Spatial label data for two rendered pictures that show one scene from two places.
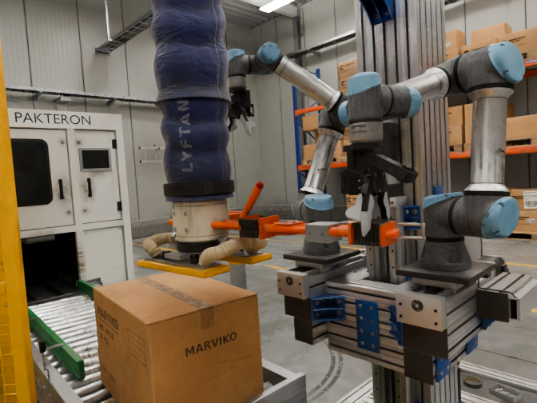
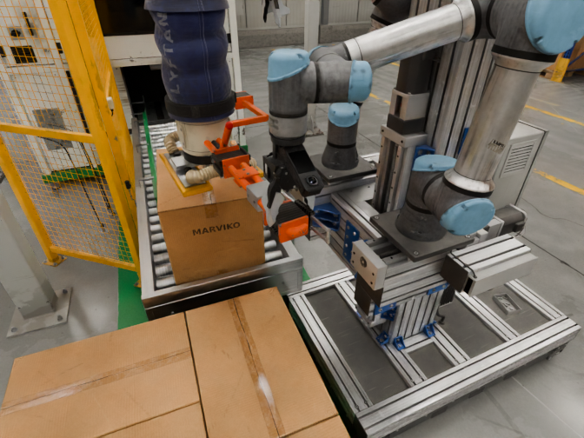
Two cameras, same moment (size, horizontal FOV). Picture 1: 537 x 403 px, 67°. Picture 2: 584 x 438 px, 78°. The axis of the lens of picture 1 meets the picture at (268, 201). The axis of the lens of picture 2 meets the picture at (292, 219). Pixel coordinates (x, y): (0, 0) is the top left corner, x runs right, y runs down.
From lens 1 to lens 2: 65 cm
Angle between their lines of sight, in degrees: 36
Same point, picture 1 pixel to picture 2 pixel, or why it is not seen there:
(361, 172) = (274, 167)
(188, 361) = (195, 237)
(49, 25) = not seen: outside the picture
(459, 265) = (423, 236)
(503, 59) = (540, 18)
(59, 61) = not seen: outside the picture
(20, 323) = (108, 167)
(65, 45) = not seen: outside the picture
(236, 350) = (239, 235)
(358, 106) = (271, 97)
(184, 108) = (164, 23)
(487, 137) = (484, 122)
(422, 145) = (458, 81)
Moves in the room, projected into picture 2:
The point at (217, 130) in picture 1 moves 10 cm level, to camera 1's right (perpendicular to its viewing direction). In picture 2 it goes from (202, 50) to (234, 52)
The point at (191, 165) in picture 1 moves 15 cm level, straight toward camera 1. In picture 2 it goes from (177, 86) to (154, 101)
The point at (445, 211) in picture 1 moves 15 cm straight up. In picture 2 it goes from (422, 184) to (435, 130)
